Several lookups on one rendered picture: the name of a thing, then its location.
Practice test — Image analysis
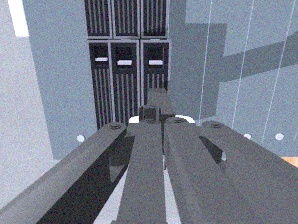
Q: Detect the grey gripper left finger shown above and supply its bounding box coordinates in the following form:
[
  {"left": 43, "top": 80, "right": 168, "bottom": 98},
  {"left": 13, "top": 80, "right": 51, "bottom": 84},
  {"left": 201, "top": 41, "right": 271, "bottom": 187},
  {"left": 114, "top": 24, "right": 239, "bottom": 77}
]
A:
[{"left": 0, "top": 88, "right": 168, "bottom": 224}]

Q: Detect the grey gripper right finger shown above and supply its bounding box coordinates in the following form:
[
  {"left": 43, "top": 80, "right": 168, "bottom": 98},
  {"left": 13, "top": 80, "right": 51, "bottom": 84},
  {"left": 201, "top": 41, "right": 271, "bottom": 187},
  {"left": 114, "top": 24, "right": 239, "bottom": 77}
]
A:
[{"left": 156, "top": 88, "right": 298, "bottom": 224}]

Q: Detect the dark grey rack frame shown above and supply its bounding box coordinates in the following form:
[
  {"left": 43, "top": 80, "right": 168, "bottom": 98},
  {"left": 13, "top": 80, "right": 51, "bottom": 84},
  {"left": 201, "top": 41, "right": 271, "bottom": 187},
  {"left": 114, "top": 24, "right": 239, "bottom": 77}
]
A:
[{"left": 21, "top": 0, "right": 298, "bottom": 160}]

